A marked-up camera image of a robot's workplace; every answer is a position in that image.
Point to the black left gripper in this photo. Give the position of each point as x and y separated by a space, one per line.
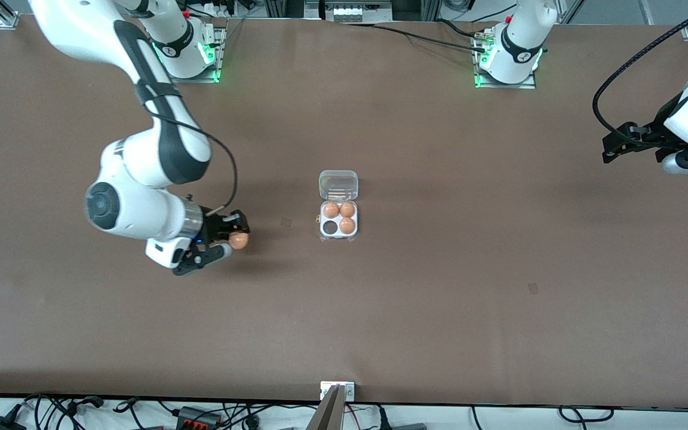
650 135

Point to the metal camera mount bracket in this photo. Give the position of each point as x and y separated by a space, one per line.
347 391

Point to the black power adapter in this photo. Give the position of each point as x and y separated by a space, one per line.
0 424

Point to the grey flat box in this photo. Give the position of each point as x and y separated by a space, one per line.
407 426

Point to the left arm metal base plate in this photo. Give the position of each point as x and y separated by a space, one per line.
505 85

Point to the brown egg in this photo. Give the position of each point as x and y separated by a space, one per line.
347 225
347 209
239 240
331 209

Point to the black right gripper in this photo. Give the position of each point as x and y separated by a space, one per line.
212 226

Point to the white terminal block device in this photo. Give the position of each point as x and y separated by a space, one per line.
347 11

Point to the black box with orange connectors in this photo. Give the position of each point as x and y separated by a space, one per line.
197 417

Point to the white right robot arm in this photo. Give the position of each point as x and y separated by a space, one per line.
123 167

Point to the grey camera support strut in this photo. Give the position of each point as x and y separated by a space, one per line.
327 418

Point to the white power strip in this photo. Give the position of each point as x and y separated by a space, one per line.
218 10

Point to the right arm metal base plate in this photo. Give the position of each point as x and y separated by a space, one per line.
189 79

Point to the clear plastic egg box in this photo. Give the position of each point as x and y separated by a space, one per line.
338 185

